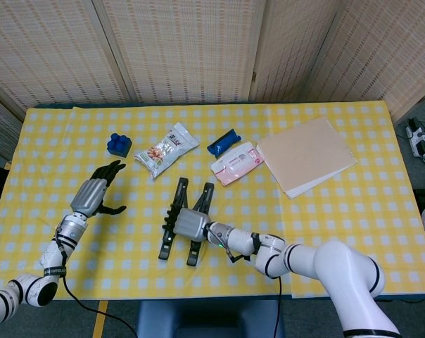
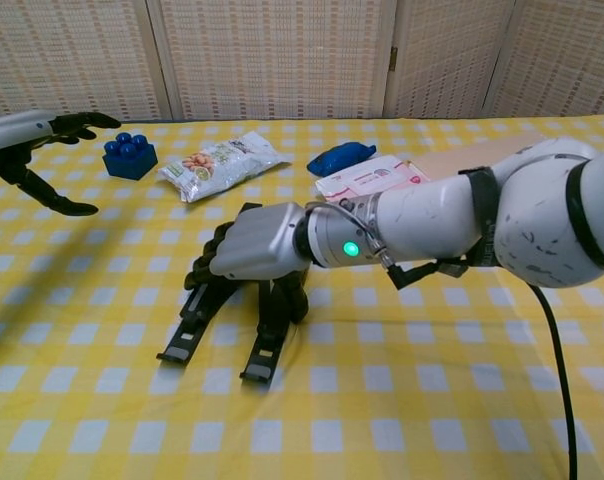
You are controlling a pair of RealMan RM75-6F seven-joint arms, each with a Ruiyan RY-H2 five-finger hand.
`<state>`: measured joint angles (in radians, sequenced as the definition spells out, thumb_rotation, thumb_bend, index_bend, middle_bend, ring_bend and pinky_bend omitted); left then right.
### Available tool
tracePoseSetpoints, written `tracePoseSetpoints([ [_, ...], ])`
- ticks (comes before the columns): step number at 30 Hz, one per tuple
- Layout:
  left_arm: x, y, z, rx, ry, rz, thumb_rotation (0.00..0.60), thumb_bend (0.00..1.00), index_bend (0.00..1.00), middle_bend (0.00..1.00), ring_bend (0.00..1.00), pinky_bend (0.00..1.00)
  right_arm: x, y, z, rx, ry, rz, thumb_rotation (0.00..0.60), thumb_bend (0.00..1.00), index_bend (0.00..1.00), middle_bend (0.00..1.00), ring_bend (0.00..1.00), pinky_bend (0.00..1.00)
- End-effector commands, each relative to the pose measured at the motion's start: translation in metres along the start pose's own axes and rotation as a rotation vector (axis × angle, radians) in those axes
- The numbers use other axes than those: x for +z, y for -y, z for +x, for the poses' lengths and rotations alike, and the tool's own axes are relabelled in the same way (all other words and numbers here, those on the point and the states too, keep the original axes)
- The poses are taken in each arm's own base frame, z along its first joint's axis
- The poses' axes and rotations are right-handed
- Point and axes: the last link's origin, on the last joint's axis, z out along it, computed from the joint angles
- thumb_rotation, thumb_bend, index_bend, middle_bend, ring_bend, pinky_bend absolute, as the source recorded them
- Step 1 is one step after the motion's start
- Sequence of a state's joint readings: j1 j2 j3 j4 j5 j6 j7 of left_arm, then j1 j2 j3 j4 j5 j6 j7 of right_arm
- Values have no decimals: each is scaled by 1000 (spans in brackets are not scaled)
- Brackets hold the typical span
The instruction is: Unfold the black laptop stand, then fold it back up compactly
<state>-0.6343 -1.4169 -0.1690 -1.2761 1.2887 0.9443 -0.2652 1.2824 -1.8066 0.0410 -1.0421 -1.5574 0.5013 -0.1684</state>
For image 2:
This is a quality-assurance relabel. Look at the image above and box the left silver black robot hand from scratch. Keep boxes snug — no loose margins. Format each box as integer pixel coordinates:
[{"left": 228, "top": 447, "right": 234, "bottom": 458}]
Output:
[{"left": 0, "top": 109, "right": 123, "bottom": 218}]

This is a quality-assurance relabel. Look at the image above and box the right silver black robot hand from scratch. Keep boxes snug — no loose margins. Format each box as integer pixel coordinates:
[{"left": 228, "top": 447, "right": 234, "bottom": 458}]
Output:
[{"left": 184, "top": 202, "right": 314, "bottom": 292}]

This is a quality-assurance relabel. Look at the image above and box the black folding laptop stand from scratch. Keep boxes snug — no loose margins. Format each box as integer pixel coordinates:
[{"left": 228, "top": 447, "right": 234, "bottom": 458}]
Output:
[{"left": 155, "top": 269, "right": 311, "bottom": 385}]

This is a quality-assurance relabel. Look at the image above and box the white nut snack bag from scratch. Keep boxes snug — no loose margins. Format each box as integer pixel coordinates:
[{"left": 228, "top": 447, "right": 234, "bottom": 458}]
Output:
[{"left": 156, "top": 131, "right": 294, "bottom": 204}]

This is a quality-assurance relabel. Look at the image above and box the blue rolled pouch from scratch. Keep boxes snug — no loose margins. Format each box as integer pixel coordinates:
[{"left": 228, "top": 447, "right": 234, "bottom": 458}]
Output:
[{"left": 306, "top": 141, "right": 378, "bottom": 177}]

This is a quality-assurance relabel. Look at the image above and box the blue toy building block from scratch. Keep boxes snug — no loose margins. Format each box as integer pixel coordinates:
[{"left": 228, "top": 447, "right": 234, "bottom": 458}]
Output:
[{"left": 102, "top": 132, "right": 159, "bottom": 180}]

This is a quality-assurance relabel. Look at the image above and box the pink wet wipes pack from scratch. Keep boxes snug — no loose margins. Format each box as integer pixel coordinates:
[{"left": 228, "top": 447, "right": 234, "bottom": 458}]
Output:
[{"left": 315, "top": 154, "right": 431, "bottom": 205}]

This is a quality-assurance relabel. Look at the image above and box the beige woven folding screen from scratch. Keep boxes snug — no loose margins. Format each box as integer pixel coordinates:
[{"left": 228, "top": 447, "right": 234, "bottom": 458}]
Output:
[{"left": 0, "top": 0, "right": 604, "bottom": 124}]

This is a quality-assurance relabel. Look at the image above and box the yellow white checkered tablecloth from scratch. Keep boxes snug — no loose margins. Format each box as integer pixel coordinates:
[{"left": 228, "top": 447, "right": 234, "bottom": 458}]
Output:
[{"left": 0, "top": 112, "right": 604, "bottom": 480}]

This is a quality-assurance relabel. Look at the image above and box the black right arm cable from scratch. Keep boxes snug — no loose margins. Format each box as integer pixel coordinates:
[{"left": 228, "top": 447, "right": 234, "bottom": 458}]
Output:
[{"left": 381, "top": 209, "right": 579, "bottom": 480}]

